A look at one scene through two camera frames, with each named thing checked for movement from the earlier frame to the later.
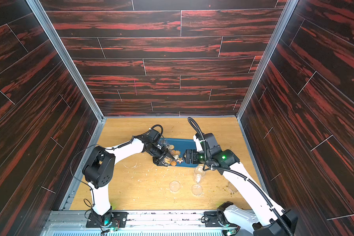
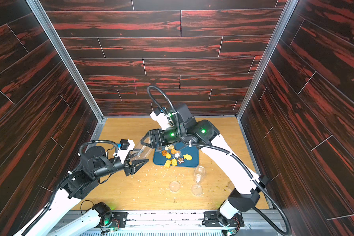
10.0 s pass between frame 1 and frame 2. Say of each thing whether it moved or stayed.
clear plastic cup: stayed
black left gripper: moved
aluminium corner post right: stayed
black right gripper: moved
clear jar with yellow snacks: moved
